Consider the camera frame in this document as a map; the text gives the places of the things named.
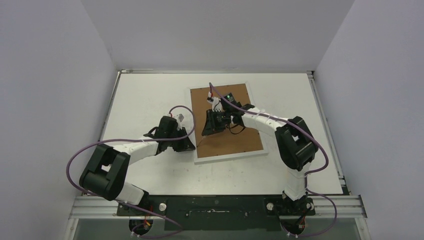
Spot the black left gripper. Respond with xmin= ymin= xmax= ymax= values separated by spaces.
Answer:
xmin=167 ymin=127 xmax=196 ymax=153

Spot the white picture frame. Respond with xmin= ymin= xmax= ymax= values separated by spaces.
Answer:
xmin=186 ymin=83 xmax=269 ymax=165

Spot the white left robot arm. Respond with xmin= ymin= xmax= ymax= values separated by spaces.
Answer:
xmin=79 ymin=114 xmax=196 ymax=216

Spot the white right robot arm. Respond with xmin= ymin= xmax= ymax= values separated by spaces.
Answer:
xmin=201 ymin=92 xmax=318 ymax=215

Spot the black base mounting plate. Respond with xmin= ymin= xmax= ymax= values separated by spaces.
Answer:
xmin=116 ymin=194 xmax=316 ymax=231

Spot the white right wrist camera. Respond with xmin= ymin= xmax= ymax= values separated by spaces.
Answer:
xmin=206 ymin=96 xmax=222 ymax=112

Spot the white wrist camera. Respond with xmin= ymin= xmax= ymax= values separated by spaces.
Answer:
xmin=175 ymin=113 xmax=184 ymax=129
xmin=206 ymin=96 xmax=222 ymax=112

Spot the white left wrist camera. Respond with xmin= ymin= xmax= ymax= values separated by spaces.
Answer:
xmin=175 ymin=113 xmax=184 ymax=129

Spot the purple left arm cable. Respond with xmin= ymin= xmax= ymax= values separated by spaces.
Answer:
xmin=65 ymin=105 xmax=197 ymax=240

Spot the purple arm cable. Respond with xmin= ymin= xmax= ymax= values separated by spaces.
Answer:
xmin=207 ymin=82 xmax=339 ymax=239
xmin=65 ymin=105 xmax=197 ymax=240

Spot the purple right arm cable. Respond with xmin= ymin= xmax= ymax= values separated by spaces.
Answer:
xmin=207 ymin=82 xmax=339 ymax=239

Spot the aluminium table front rail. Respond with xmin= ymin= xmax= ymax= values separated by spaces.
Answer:
xmin=69 ymin=195 xmax=368 ymax=219

